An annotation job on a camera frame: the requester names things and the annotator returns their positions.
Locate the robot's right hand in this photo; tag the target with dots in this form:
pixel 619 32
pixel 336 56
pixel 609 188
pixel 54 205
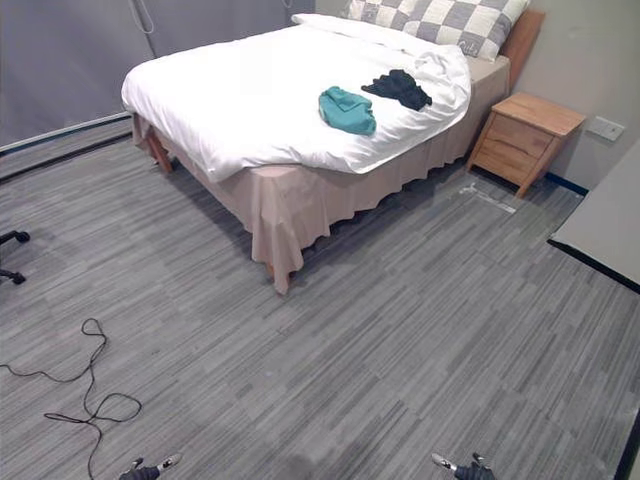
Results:
pixel 472 472

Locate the robot's left hand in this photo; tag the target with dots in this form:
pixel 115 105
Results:
pixel 145 472

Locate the wooden bed leg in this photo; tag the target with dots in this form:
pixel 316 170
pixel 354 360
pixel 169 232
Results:
pixel 270 270
pixel 162 157

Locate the teal crumpled cloth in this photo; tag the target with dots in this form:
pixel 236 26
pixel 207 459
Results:
pixel 345 111

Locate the black crumpled cloth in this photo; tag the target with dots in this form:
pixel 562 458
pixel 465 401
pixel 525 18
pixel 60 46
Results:
pixel 400 87

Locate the black office chair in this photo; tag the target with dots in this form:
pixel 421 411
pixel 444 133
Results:
pixel 21 236

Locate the wooden nightstand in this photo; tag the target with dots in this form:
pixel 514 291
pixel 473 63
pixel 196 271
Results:
pixel 520 135

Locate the white duvet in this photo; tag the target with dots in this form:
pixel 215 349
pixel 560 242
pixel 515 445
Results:
pixel 250 90

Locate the wooden headboard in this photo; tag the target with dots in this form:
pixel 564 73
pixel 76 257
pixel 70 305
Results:
pixel 525 40

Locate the grey white checkered pillow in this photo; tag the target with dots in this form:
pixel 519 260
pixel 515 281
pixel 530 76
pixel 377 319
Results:
pixel 450 20

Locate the grey roller blind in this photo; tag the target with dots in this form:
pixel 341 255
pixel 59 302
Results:
pixel 302 6

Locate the wall socket plate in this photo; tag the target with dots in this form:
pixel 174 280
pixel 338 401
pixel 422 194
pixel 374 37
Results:
pixel 606 128

